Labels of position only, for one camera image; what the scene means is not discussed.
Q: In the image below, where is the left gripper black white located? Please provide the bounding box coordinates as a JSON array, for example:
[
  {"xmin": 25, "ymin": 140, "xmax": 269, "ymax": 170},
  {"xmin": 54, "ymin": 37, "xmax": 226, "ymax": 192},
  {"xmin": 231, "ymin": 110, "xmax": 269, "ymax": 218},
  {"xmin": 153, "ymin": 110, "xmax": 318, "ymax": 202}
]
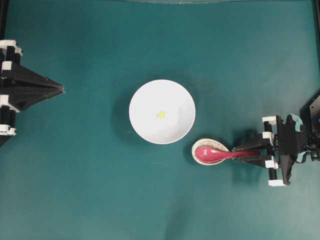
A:
[{"xmin": 0, "ymin": 39, "xmax": 65, "ymax": 135}]

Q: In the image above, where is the black left frame post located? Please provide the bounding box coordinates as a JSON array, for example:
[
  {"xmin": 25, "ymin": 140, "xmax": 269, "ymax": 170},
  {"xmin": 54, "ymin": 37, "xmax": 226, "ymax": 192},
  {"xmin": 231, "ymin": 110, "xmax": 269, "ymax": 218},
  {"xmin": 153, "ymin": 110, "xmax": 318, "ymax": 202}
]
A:
[{"xmin": 0, "ymin": 0, "xmax": 9, "ymax": 40}]

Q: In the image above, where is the white round bowl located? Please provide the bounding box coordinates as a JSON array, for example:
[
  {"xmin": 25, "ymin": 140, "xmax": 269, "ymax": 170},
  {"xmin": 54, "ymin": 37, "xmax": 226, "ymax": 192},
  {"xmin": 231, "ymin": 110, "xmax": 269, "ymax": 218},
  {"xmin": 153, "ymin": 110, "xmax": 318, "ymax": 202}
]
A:
[{"xmin": 128, "ymin": 79, "xmax": 196, "ymax": 145}]

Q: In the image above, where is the black frame post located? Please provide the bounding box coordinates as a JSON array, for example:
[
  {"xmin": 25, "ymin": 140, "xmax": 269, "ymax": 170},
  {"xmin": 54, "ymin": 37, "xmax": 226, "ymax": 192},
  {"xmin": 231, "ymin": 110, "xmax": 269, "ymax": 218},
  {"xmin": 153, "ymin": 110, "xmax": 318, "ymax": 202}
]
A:
[
  {"xmin": 312, "ymin": 0, "xmax": 320, "ymax": 32},
  {"xmin": 0, "ymin": 0, "xmax": 9, "ymax": 40}
]

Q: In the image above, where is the right wrist camera black teal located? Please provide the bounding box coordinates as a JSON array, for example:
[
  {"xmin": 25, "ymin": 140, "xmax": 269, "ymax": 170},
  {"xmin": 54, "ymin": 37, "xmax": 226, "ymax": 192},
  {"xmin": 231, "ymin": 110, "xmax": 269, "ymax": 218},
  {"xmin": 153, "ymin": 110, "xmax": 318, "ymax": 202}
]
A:
[{"xmin": 276, "ymin": 114, "xmax": 309, "ymax": 186}]

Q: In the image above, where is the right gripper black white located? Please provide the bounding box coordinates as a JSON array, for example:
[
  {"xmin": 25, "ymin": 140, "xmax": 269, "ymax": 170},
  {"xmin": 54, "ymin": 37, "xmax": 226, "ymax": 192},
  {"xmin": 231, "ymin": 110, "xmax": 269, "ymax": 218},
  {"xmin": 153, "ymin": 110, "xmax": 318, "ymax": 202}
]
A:
[{"xmin": 232, "ymin": 114, "xmax": 292, "ymax": 187}]

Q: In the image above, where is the black right frame post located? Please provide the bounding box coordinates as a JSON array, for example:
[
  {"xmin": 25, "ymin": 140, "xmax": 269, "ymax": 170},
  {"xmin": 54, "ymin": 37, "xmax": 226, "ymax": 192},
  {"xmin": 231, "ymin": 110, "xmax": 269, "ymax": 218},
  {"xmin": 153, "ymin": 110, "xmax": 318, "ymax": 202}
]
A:
[{"xmin": 312, "ymin": 0, "xmax": 320, "ymax": 32}]

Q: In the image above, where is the yellow hexagonal prism block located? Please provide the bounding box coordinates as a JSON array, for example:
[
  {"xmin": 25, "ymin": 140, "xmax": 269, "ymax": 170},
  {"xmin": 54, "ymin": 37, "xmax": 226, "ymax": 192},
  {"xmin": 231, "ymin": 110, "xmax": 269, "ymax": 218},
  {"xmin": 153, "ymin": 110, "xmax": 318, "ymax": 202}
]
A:
[{"xmin": 156, "ymin": 111, "xmax": 166, "ymax": 119}]

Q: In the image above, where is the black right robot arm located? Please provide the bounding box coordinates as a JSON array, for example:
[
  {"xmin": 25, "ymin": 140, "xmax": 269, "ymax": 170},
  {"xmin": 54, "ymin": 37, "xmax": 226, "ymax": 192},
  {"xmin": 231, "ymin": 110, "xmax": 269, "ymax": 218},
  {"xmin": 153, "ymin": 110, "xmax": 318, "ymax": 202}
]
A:
[{"xmin": 232, "ymin": 97, "xmax": 320, "ymax": 187}]

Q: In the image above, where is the speckled ceramic spoon rest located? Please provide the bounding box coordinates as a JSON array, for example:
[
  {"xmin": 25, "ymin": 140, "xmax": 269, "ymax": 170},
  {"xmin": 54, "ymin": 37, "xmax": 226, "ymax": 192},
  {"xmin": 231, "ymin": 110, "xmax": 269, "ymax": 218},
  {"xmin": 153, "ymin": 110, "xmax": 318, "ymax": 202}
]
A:
[{"xmin": 191, "ymin": 138, "xmax": 229, "ymax": 166}]

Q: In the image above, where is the red plastic soup spoon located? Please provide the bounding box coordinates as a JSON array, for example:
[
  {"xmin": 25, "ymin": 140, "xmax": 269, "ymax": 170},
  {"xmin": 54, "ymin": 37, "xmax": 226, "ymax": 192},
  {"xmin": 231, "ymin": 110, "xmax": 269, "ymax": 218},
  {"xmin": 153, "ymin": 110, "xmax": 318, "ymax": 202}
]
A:
[{"xmin": 195, "ymin": 146, "xmax": 260, "ymax": 164}]

